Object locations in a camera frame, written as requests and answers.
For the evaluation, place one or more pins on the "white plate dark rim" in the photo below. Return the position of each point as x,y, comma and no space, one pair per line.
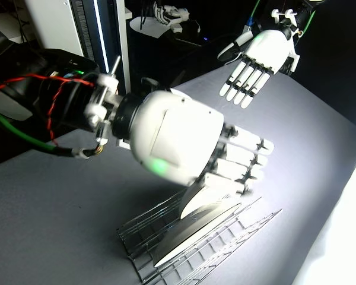
184,240
201,205

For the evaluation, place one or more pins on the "small white box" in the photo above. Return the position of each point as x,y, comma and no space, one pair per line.
176,28

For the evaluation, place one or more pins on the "spare white robot hand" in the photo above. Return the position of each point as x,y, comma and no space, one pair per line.
172,13

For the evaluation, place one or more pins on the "white black robot column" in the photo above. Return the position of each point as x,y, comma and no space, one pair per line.
56,26

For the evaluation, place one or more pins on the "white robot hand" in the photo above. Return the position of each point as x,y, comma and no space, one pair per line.
270,50
178,136

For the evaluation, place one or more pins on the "white paper sheet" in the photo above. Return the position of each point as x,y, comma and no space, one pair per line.
148,28

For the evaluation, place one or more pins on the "grey table cloth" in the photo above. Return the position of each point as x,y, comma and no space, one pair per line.
299,133

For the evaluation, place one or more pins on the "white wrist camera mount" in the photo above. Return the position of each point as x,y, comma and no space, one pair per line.
293,63

